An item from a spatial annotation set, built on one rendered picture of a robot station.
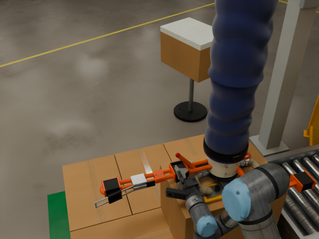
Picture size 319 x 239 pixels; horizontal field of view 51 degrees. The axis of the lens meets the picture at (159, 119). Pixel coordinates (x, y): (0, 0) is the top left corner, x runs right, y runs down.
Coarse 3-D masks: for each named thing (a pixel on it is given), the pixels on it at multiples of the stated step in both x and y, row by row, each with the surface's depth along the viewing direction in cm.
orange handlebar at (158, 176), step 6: (246, 156) 176; (198, 162) 173; (204, 162) 174; (198, 168) 170; (204, 168) 170; (240, 168) 169; (150, 174) 167; (156, 174) 166; (162, 174) 166; (240, 174) 167; (126, 180) 164; (150, 180) 163; (156, 180) 164; (162, 180) 165; (102, 186) 161; (126, 186) 160; (102, 192) 158
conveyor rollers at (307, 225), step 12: (312, 156) 254; (288, 168) 243; (300, 168) 243; (312, 168) 243; (312, 192) 225; (288, 204) 218; (300, 204) 220; (300, 216) 209; (312, 216) 210; (312, 228) 202
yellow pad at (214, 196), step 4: (212, 184) 177; (216, 184) 176; (220, 184) 176; (212, 188) 174; (216, 188) 171; (220, 188) 174; (216, 192) 172; (220, 192) 172; (204, 196) 170; (208, 196) 170; (212, 196) 170; (216, 196) 170; (220, 196) 170; (208, 200) 168; (212, 200) 169; (216, 200) 170
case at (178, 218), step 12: (252, 144) 205; (192, 156) 197; (204, 156) 197; (252, 156) 197; (168, 168) 190; (252, 168) 189; (168, 180) 183; (204, 180) 182; (168, 204) 193; (180, 204) 169; (216, 204) 169; (276, 204) 183; (168, 216) 200; (180, 216) 171; (276, 216) 191; (180, 228) 177; (192, 228) 169; (240, 228) 185
